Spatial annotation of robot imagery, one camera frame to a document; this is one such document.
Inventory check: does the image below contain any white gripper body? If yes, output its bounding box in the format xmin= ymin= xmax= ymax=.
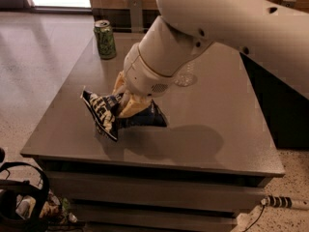
xmin=124 ymin=43 xmax=174 ymax=98

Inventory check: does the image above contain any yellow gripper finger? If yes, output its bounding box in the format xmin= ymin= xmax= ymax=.
xmin=117 ymin=91 xmax=151 ymax=118
xmin=112 ymin=72 xmax=126 ymax=95

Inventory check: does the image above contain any blue chip bag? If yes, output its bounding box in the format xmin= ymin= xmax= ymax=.
xmin=81 ymin=90 xmax=167 ymax=142

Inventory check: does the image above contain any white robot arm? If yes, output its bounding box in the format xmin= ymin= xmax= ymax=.
xmin=114 ymin=0 xmax=309 ymax=118

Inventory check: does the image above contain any green soda can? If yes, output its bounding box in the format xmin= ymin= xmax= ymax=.
xmin=94 ymin=20 xmax=117 ymax=60

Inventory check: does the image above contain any clear plastic water bottle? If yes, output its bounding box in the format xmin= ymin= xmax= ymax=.
xmin=174 ymin=61 xmax=197 ymax=87

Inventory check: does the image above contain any grey drawer cabinet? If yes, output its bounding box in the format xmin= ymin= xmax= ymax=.
xmin=22 ymin=43 xmax=284 ymax=232

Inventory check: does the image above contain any black basket with snacks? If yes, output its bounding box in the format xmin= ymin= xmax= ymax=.
xmin=0 ymin=162 xmax=83 ymax=232

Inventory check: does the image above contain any striped power strip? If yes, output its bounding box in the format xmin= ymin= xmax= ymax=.
xmin=260 ymin=194 xmax=309 ymax=211

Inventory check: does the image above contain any left metal wall bracket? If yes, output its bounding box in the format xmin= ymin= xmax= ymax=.
xmin=128 ymin=0 xmax=143 ymax=33

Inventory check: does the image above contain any metal wall bracket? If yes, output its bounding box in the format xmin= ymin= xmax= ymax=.
xmin=279 ymin=0 xmax=296 ymax=8
xmin=128 ymin=0 xmax=143 ymax=33

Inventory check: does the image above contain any right metal wall bracket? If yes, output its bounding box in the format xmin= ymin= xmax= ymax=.
xmin=279 ymin=0 xmax=296 ymax=8

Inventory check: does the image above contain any black power cable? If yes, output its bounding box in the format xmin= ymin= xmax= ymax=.
xmin=241 ymin=204 xmax=267 ymax=232

